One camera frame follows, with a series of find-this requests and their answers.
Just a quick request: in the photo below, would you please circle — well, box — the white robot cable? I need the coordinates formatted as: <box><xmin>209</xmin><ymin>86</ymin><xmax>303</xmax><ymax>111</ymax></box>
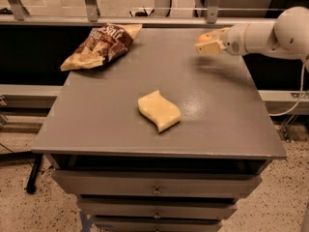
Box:
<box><xmin>268</xmin><ymin>63</ymin><xmax>307</xmax><ymax>118</ymax></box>

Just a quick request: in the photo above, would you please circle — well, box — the grey drawer cabinet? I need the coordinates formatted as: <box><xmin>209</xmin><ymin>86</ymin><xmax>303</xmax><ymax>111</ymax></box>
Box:
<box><xmin>33</xmin><ymin>29</ymin><xmax>286</xmax><ymax>232</ymax></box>

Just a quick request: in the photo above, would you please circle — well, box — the grey drawer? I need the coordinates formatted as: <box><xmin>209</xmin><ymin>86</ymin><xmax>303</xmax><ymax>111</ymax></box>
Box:
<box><xmin>52</xmin><ymin>170</ymin><xmax>262</xmax><ymax>198</ymax></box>
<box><xmin>94</xmin><ymin>217</ymin><xmax>222</xmax><ymax>232</ymax></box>
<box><xmin>77</xmin><ymin>198</ymin><xmax>237</xmax><ymax>220</ymax></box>

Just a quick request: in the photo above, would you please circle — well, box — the middle grey drawer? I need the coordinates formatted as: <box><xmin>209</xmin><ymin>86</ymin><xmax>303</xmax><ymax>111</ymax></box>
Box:
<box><xmin>77</xmin><ymin>198</ymin><xmax>237</xmax><ymax>220</ymax></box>

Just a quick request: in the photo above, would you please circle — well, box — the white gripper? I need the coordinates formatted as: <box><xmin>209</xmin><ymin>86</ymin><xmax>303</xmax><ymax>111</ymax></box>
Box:
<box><xmin>195</xmin><ymin>24</ymin><xmax>248</xmax><ymax>56</ymax></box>

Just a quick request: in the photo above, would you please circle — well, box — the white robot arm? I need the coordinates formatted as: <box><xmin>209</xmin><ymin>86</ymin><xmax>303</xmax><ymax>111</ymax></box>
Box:
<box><xmin>195</xmin><ymin>7</ymin><xmax>309</xmax><ymax>72</ymax></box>

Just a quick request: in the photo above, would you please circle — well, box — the black stand leg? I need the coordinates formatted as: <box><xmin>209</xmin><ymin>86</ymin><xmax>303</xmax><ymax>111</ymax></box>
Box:
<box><xmin>25</xmin><ymin>154</ymin><xmax>42</xmax><ymax>194</ymax></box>

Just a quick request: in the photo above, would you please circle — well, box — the yellow wavy sponge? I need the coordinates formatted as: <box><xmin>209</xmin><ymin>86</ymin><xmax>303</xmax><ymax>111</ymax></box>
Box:
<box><xmin>138</xmin><ymin>90</ymin><xmax>182</xmax><ymax>132</ymax></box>

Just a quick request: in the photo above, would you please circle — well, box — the metal railing frame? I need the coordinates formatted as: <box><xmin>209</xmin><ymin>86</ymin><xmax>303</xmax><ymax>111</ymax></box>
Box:
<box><xmin>0</xmin><ymin>0</ymin><xmax>309</xmax><ymax>30</ymax></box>

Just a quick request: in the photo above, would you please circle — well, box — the bottom grey drawer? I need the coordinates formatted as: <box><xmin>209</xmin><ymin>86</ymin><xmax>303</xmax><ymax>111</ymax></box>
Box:
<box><xmin>94</xmin><ymin>217</ymin><xmax>222</xmax><ymax>232</ymax></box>

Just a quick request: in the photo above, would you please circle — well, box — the top grey drawer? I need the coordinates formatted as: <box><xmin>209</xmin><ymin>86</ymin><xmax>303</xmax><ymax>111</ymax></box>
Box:
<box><xmin>52</xmin><ymin>170</ymin><xmax>262</xmax><ymax>198</ymax></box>

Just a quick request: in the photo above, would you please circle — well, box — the orange fruit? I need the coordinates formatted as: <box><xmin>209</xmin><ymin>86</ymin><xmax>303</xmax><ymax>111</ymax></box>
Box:
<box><xmin>197</xmin><ymin>33</ymin><xmax>212</xmax><ymax>44</ymax></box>

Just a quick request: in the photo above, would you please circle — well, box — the brown salt chip bag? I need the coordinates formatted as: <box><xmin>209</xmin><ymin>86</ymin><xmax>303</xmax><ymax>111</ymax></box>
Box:
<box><xmin>60</xmin><ymin>23</ymin><xmax>142</xmax><ymax>72</ymax></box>

